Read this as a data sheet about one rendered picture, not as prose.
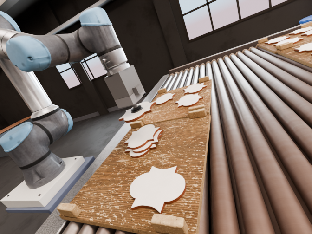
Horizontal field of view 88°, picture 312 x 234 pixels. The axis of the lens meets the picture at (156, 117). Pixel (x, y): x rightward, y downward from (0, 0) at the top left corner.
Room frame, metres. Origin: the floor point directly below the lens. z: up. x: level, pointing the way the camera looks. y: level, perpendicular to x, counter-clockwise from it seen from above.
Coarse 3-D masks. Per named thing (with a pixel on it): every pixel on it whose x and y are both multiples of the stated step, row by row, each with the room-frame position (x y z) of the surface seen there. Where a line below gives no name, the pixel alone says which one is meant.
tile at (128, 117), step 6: (144, 102) 0.58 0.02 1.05; (144, 108) 0.51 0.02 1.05; (150, 108) 0.51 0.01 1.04; (126, 114) 0.53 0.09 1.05; (132, 114) 0.50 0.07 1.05; (138, 114) 0.48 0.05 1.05; (144, 114) 0.48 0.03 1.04; (120, 120) 0.51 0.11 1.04; (126, 120) 0.47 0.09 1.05; (132, 120) 0.46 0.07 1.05
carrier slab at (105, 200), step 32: (160, 128) 0.56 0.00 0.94; (192, 128) 0.47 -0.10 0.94; (128, 160) 0.44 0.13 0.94; (160, 160) 0.38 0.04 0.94; (192, 160) 0.32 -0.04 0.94; (96, 192) 0.36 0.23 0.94; (128, 192) 0.31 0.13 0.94; (192, 192) 0.24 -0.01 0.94; (96, 224) 0.27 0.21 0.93; (128, 224) 0.23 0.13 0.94; (192, 224) 0.18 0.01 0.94
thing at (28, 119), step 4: (20, 120) 5.92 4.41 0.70; (24, 120) 5.51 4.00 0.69; (28, 120) 5.67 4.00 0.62; (12, 124) 5.70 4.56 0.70; (16, 124) 5.26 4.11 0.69; (8, 128) 5.06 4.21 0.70; (12, 128) 5.18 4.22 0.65; (0, 132) 4.85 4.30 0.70; (4, 132) 4.96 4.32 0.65; (0, 136) 4.83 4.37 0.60; (0, 148) 4.81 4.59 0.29; (0, 152) 4.88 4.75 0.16; (4, 152) 4.81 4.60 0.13; (0, 156) 4.95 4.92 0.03
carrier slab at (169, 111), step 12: (192, 84) 0.93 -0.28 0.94; (204, 84) 0.84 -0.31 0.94; (156, 96) 1.01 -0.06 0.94; (180, 96) 0.82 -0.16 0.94; (204, 96) 0.69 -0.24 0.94; (156, 108) 0.79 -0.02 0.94; (168, 108) 0.73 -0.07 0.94; (180, 108) 0.67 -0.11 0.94; (156, 120) 0.65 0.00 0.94; (168, 120) 0.61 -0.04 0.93
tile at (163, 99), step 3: (168, 93) 0.93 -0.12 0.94; (162, 96) 0.93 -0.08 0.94; (165, 96) 0.90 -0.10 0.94; (168, 96) 0.88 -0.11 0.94; (171, 96) 0.86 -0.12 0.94; (159, 99) 0.89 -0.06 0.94; (162, 99) 0.87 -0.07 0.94; (165, 99) 0.85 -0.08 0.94; (168, 99) 0.83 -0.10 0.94; (171, 99) 0.82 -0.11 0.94; (156, 102) 0.86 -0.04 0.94; (159, 102) 0.84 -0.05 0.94; (162, 102) 0.82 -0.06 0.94; (165, 102) 0.82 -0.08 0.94
